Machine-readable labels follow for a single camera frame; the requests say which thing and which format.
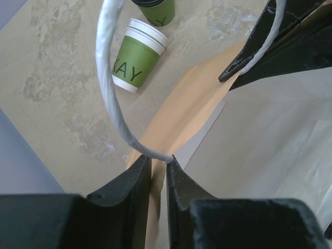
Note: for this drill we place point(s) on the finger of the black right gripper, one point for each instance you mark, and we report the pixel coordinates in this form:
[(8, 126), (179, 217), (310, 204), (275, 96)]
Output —
[(289, 37)]

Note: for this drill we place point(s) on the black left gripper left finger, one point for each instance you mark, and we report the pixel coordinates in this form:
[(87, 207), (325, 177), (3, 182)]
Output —
[(114, 216)]

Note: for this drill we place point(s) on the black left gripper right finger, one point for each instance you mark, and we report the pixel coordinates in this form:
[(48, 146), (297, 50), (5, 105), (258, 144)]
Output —
[(198, 219)]

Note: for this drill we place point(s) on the brown paper bag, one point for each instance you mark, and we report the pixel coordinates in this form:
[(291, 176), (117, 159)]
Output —
[(271, 138)]

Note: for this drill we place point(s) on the green paper coffee cup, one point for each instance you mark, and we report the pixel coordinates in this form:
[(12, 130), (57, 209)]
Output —
[(160, 15)]

